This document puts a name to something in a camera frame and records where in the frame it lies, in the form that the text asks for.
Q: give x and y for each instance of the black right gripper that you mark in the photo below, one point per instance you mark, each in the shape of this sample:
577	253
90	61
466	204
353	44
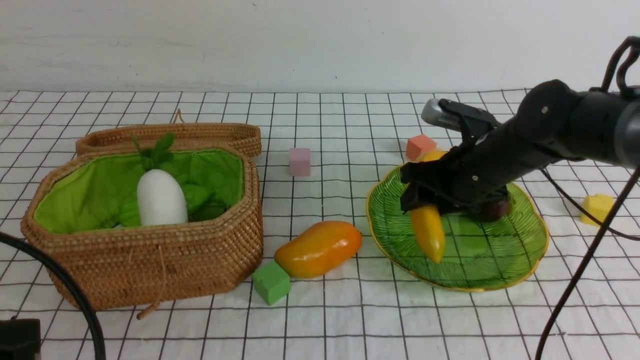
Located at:
472	173

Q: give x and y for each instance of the dark purple toy mangosteen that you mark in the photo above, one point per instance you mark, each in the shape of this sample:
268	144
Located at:
490	211

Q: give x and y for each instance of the yellow toy banana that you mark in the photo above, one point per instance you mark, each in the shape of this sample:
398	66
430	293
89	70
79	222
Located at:
427	225

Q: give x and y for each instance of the orange yellow toy mango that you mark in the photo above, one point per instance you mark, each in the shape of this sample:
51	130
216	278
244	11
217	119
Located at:
319	249

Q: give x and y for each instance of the white toy radish green leaves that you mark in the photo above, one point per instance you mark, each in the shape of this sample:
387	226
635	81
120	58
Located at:
160	198

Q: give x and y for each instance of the orange toy carrot green leaves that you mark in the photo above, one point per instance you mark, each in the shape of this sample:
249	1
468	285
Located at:
202	205

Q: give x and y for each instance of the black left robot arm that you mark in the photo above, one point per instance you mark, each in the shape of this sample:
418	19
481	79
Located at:
20	339

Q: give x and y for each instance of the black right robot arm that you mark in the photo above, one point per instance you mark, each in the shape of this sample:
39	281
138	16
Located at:
553	123

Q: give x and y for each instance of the orange foam cube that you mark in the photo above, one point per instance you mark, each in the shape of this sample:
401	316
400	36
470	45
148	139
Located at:
419	145

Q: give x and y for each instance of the green glass leaf plate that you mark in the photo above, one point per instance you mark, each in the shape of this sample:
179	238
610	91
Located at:
479	256

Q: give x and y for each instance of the yellow foam cube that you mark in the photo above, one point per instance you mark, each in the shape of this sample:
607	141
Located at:
596	208

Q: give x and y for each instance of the pink foam cube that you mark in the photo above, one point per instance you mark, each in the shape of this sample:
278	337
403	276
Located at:
300	162

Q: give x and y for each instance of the green foam cube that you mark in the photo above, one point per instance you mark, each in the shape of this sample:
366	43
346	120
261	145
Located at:
271	282

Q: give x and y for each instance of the woven rattan basket lid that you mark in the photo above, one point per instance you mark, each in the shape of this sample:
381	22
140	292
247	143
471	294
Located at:
244	138

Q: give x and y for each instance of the woven rattan basket green lining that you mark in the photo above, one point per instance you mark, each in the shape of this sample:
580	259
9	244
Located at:
74	212

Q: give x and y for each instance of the right wrist camera black silver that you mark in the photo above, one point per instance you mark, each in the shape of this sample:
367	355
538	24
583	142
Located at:
473	123

